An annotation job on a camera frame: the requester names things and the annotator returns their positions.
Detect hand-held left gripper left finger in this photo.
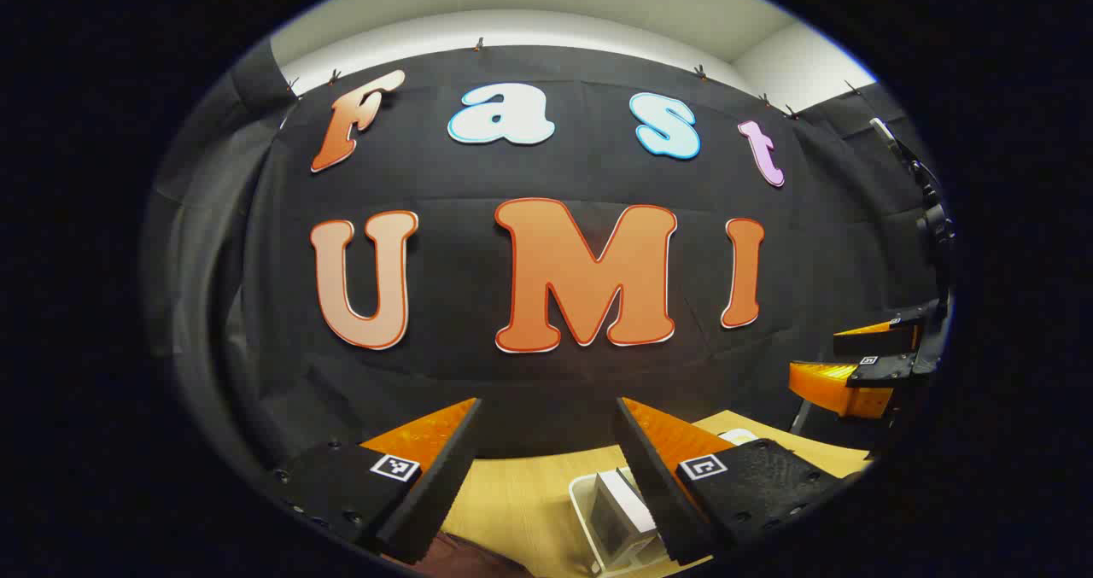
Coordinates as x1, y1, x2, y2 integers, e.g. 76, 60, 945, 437
263, 397, 484, 567

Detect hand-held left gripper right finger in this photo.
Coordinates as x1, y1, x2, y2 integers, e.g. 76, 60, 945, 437
612, 396, 856, 567

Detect white plastic bookshelf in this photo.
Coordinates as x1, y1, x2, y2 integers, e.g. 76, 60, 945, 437
569, 427, 761, 576

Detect maroon fabric schoolbag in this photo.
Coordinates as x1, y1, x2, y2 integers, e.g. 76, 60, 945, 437
423, 533, 530, 576

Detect black backdrop cloth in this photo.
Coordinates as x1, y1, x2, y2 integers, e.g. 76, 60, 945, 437
141, 44, 953, 511

